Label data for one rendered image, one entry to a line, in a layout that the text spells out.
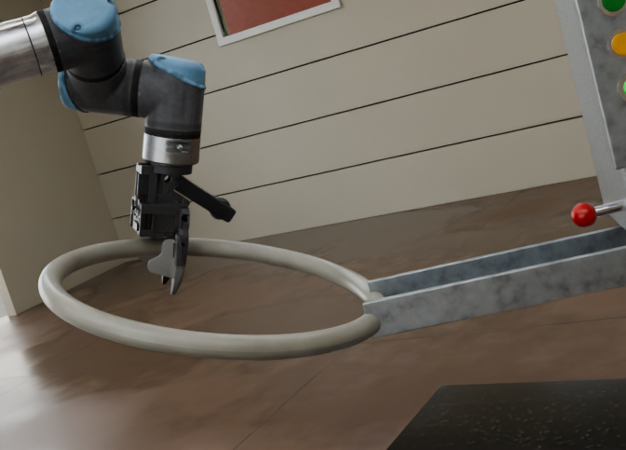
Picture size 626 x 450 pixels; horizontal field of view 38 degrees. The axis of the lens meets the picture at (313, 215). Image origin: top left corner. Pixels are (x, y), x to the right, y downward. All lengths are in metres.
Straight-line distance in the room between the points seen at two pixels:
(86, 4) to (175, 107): 0.21
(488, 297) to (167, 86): 0.58
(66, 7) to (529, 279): 0.73
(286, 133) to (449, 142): 1.61
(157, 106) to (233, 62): 7.28
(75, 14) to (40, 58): 0.08
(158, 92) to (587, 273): 0.68
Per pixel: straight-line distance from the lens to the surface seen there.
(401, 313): 1.21
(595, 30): 1.11
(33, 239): 9.29
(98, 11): 1.33
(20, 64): 1.33
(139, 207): 1.47
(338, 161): 8.31
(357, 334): 1.16
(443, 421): 1.56
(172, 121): 1.42
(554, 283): 1.21
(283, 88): 8.45
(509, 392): 1.61
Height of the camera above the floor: 1.42
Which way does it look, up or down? 9 degrees down
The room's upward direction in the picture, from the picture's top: 16 degrees counter-clockwise
